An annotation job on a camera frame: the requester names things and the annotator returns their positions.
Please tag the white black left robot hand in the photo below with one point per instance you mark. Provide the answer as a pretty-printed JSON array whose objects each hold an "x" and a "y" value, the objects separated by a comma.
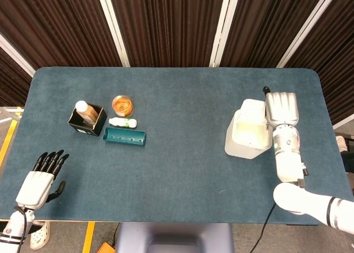
[{"x": 34, "y": 186}]

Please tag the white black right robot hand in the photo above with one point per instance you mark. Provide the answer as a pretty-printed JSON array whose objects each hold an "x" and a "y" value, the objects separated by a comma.
[{"x": 282, "y": 109}]

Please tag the white plastic trash bin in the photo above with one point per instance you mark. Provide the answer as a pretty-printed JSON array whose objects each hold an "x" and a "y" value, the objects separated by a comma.
[{"x": 249, "y": 134}]

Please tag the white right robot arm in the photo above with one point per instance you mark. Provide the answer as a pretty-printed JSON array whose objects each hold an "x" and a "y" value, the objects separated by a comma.
[{"x": 287, "y": 159}]

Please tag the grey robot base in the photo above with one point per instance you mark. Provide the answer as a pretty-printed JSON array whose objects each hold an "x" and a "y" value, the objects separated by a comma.
[{"x": 174, "y": 239}]

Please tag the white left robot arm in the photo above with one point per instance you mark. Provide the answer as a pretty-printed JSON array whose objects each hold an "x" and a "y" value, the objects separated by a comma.
[{"x": 12, "y": 231}]

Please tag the white perforated clog shoe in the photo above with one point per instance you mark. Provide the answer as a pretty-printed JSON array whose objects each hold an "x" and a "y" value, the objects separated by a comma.
[{"x": 38, "y": 236}]

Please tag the light sneaker of person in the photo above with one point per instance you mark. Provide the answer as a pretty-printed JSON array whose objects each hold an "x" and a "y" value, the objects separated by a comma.
[{"x": 341, "y": 143}]

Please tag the dark brown pleated screen panel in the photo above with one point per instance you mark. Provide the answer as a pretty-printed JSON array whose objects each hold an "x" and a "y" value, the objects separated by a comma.
[
  {"x": 334, "y": 56},
  {"x": 168, "y": 23},
  {"x": 55, "y": 23},
  {"x": 265, "y": 23},
  {"x": 11, "y": 78}
]

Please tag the black cardboard box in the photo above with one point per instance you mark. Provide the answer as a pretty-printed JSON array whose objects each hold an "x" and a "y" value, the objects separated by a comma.
[{"x": 95, "y": 125}]

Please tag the brown juice bottle white cap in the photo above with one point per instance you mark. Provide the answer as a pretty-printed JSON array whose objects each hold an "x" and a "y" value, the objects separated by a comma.
[{"x": 86, "y": 111}]

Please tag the orange plastic block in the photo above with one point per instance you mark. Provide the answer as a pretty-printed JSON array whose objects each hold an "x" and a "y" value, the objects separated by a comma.
[{"x": 106, "y": 248}]

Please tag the teal plastic tray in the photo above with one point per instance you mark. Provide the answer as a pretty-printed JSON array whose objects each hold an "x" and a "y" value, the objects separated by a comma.
[{"x": 124, "y": 138}]

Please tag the clear cup with orange contents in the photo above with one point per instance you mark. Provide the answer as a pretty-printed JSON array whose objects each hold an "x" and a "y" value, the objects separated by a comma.
[{"x": 122, "y": 105}]

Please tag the blue-green table mat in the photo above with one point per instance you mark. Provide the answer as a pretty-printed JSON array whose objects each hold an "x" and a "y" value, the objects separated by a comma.
[{"x": 177, "y": 167}]

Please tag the white screen frame post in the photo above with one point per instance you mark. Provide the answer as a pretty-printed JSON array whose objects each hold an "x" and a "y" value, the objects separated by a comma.
[
  {"x": 224, "y": 26},
  {"x": 13, "y": 52},
  {"x": 113, "y": 26},
  {"x": 304, "y": 28}
]

